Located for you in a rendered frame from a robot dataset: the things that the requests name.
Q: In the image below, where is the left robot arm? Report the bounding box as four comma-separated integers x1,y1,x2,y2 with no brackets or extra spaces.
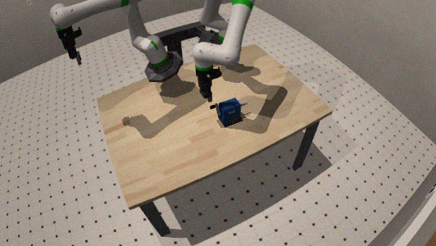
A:
193,0,255,71

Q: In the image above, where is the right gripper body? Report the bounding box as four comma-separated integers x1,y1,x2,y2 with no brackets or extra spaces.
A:
57,26,82,59

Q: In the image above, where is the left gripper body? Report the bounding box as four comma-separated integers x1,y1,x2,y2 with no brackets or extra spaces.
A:
195,67,222,98

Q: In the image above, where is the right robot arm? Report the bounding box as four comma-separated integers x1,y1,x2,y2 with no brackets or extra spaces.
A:
49,0,173,74

